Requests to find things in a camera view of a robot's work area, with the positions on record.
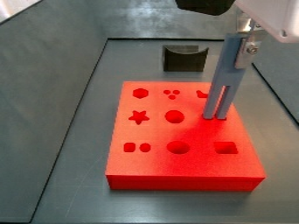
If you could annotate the dark grey curved holder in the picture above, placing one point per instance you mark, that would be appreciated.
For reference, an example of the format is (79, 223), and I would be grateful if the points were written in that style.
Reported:
(183, 58)

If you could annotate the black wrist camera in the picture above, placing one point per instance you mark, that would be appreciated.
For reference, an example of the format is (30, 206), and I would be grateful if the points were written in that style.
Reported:
(209, 7)

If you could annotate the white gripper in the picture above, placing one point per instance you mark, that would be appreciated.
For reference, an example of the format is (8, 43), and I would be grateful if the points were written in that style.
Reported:
(278, 17)

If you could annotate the red shape-sorting board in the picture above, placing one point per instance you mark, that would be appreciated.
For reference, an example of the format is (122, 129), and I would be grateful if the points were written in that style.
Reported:
(166, 148)

